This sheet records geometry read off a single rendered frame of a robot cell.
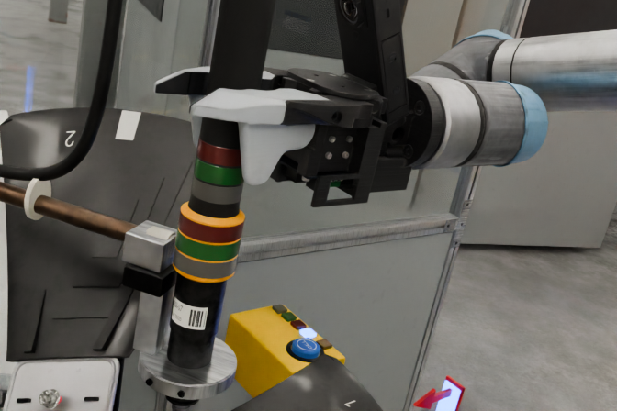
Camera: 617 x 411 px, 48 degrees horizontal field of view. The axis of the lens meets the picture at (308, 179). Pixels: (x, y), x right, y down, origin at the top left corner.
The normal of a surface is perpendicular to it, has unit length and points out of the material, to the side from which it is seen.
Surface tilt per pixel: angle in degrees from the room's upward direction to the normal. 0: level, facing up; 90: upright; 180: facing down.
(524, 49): 52
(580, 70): 91
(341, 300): 90
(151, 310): 90
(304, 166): 90
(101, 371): 48
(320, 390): 11
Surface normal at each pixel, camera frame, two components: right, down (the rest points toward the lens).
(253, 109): 0.42, 0.37
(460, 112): 0.62, -0.11
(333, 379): 0.32, -0.83
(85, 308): -0.17, -0.51
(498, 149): 0.51, 0.64
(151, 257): -0.29, 0.25
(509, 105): 0.58, -0.36
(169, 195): 0.06, -0.55
